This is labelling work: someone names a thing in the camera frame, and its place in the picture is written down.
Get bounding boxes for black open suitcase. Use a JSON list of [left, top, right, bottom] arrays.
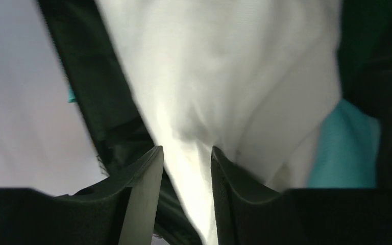
[[38, 1, 392, 244]]

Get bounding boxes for light mint shirt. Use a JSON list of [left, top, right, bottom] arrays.
[[306, 100, 381, 188]]

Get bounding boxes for white shirt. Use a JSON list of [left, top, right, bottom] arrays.
[[97, 1, 341, 244]]

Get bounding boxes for teal shirt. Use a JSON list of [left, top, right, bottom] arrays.
[[67, 87, 77, 103]]

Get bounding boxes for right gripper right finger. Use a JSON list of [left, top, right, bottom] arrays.
[[211, 148, 392, 244]]

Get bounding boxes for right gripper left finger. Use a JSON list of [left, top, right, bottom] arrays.
[[0, 146, 163, 244]]

